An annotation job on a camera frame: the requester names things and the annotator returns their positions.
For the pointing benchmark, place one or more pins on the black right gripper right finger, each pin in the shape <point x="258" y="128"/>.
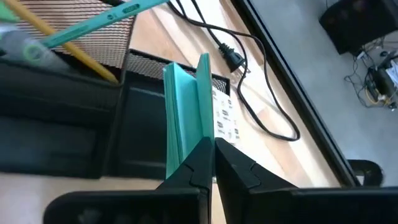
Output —
<point x="236" y="180"/>

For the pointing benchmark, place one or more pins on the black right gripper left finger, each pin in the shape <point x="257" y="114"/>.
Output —
<point x="192" y="174"/>

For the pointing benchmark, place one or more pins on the teal patterned sticky note pad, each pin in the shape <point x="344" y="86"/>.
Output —
<point x="186" y="118"/>

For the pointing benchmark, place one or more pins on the yellow pencil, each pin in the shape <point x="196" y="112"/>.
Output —
<point x="71" y="46"/>

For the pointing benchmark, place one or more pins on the teal pen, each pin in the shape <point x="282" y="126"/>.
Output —
<point x="102" y="18"/>

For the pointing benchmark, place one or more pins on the black mesh desk organizer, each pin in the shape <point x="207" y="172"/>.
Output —
<point x="62" y="140"/>

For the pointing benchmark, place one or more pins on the black table clamp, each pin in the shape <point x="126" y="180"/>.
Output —
<point x="373" y="174"/>

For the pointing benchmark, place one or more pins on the black computer tower blue light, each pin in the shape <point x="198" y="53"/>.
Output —
<point x="357" y="21"/>

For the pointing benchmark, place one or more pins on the black aluminium frame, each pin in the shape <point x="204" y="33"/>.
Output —
<point x="292" y="87"/>

